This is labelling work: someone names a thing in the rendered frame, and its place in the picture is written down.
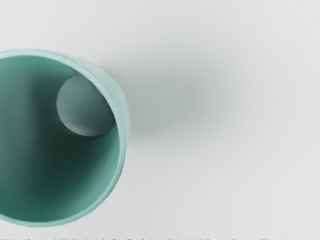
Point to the teal cup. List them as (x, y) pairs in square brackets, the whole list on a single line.
[(37, 162)]

